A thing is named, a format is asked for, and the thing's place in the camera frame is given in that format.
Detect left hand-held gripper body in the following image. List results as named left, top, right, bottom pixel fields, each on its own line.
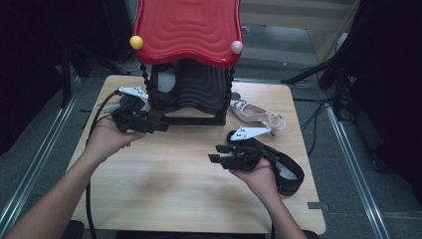
left=110, top=86, right=157, bottom=133

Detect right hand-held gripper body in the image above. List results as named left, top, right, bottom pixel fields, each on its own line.
left=220, top=125, right=273, bottom=172

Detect red and black shoe rack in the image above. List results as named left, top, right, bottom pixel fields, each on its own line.
left=131, top=0, right=244, bottom=126

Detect person's right hand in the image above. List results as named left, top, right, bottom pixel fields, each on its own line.
left=230, top=157, right=279, bottom=200

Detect person's left hand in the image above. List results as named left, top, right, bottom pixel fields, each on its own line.
left=85, top=116, right=147, bottom=164

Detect yellow ball knob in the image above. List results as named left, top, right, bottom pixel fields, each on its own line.
left=129, top=35, right=144, bottom=51

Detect grey tape strip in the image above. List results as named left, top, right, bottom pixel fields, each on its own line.
left=307, top=201, right=330, bottom=212

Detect pink ball knob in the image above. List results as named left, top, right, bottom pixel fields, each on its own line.
left=230, top=40, right=244, bottom=55

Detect black tripod stand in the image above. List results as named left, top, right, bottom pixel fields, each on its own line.
left=280, top=53, right=352, bottom=120

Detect black curtain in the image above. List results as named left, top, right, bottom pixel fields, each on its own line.
left=0, top=0, right=133, bottom=157
left=344, top=0, right=422, bottom=207

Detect black floor cables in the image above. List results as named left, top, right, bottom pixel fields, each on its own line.
left=300, top=99, right=332, bottom=157

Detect metal floor rail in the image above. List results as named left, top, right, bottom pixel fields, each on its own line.
left=0, top=78, right=83, bottom=233
left=326, top=106, right=391, bottom=239

